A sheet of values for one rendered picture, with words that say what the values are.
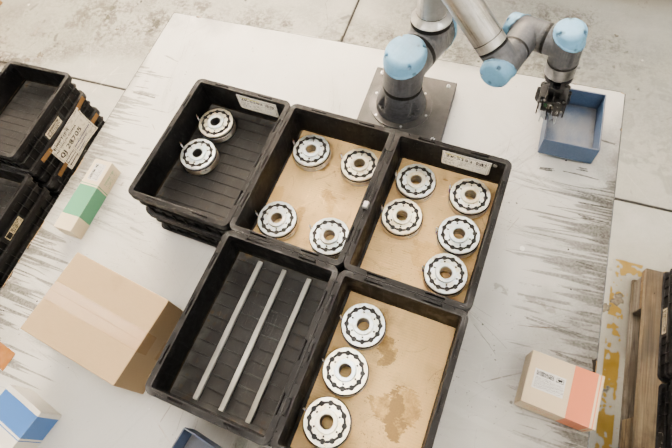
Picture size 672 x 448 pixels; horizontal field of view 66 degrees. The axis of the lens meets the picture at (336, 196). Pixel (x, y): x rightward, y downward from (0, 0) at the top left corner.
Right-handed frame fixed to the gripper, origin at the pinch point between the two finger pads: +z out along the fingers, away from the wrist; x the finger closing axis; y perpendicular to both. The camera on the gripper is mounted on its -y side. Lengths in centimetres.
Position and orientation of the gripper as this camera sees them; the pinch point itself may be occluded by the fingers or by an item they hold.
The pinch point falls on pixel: (547, 114)
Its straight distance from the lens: 164.8
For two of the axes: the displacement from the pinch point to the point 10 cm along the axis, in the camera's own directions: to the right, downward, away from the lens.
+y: -3.4, 8.5, -4.1
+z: 1.8, 4.8, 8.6
